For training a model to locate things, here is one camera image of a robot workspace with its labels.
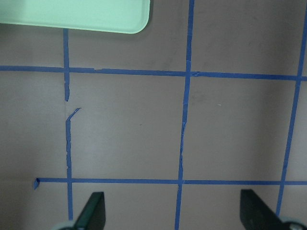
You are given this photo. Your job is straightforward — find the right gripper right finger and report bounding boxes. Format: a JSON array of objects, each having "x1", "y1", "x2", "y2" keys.
[{"x1": 240, "y1": 189, "x2": 290, "y2": 230}]

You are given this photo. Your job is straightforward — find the light green tray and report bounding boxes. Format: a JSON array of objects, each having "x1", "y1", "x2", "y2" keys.
[{"x1": 0, "y1": 0, "x2": 151, "y2": 34}]

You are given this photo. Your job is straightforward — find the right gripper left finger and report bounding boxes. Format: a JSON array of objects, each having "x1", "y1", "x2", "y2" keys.
[{"x1": 74, "y1": 192, "x2": 106, "y2": 230}]

